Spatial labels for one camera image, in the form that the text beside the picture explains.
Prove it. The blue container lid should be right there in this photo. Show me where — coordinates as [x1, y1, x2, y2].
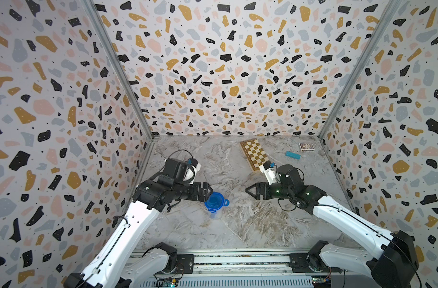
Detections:
[204, 192, 230, 213]

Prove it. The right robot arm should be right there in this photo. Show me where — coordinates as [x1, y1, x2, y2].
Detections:
[254, 162, 419, 288]

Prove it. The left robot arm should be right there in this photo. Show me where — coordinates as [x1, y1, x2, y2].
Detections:
[64, 180, 229, 288]

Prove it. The wooden chessboard box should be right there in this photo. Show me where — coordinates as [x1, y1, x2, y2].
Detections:
[239, 138, 269, 173]

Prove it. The teal rectangular block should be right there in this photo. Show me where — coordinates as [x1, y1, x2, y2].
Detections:
[285, 151, 301, 160]

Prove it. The playing card box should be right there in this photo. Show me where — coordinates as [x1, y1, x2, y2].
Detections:
[299, 143, 315, 151]

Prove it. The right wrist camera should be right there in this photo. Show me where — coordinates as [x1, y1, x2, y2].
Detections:
[259, 160, 279, 185]

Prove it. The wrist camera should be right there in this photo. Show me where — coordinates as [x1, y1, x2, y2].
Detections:
[259, 160, 279, 185]
[162, 158, 201, 185]

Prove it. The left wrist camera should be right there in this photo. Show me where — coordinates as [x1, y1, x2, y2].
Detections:
[162, 158, 201, 185]

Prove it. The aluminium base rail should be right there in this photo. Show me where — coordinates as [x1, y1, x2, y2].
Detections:
[135, 248, 377, 288]

